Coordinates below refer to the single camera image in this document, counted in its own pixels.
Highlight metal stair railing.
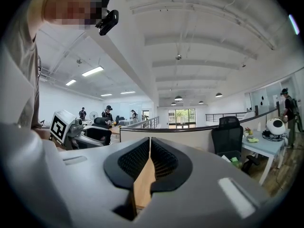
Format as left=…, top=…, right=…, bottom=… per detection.
left=205, top=112, right=248, bottom=123
left=127, top=115, right=160, bottom=129

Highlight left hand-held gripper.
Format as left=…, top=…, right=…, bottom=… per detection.
left=49, top=109, right=107, bottom=151

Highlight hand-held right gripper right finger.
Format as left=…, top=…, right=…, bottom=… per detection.
left=136, top=136, right=271, bottom=228

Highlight person's beige shirt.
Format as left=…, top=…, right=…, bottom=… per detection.
left=0, top=0, right=63, bottom=131

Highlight person's left forearm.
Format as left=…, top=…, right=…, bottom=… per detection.
left=38, top=128, right=65, bottom=151

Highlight white office desk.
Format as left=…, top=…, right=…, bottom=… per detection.
left=240, top=128, right=290, bottom=186

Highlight black head-worn camera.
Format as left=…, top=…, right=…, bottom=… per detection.
left=95, top=0, right=120, bottom=37

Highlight black padded office chair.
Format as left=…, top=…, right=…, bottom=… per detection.
left=85, top=117, right=113, bottom=146

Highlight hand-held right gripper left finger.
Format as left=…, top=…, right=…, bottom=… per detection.
left=58, top=136, right=152, bottom=228

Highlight beige partition wall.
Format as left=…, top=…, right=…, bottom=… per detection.
left=119, top=108, right=278, bottom=154

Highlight black waste bin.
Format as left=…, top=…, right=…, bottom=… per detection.
left=216, top=150, right=242, bottom=169

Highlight glass balcony door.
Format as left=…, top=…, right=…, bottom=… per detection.
left=168, top=108, right=196, bottom=129

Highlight black mesh office chair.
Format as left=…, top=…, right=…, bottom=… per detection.
left=211, top=116, right=261, bottom=174

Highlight white round panda toy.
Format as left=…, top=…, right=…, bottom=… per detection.
left=266, top=118, right=286, bottom=135

